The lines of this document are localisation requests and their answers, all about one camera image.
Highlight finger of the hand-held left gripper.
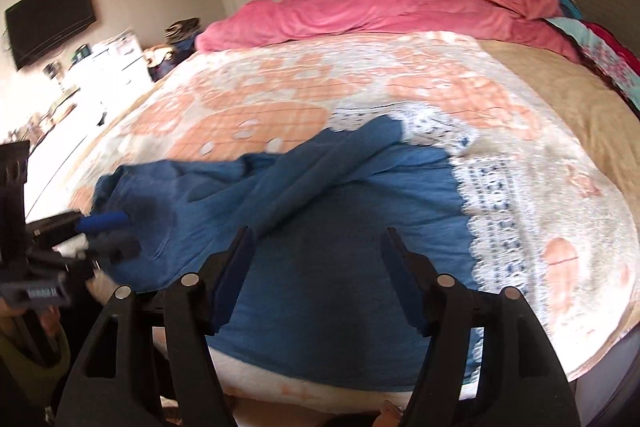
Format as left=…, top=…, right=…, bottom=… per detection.
left=74, top=211, right=130, bottom=234
left=85, top=238, right=142, bottom=264

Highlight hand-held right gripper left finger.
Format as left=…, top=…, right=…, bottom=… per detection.
left=52, top=226, right=257, bottom=427

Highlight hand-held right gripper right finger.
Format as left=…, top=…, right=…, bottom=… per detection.
left=380, top=227, right=583, bottom=427

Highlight blue pants with lace trim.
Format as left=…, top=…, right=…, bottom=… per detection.
left=90, top=104, right=516, bottom=395

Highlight person's left forearm green sleeve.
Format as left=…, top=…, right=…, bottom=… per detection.
left=0, top=324, right=72, bottom=410

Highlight person's left hand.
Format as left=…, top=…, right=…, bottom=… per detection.
left=37, top=304, right=66, bottom=339

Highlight white dresser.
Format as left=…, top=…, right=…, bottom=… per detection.
left=0, top=32, right=154, bottom=218

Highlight pile of dark clothes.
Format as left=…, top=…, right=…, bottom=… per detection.
left=145, top=18, right=202, bottom=82

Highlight peach and white printed blanket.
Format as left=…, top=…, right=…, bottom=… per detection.
left=65, top=32, right=636, bottom=408

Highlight tan bed sheet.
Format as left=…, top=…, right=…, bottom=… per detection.
left=480, top=39, right=640, bottom=218

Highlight pink duvet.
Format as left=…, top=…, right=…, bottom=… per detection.
left=194, top=0, right=583, bottom=62

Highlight colourful floral bedding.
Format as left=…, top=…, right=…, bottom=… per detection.
left=542, top=0, right=640, bottom=112

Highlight black wall television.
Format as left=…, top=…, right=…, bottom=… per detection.
left=4, top=0, right=97, bottom=72

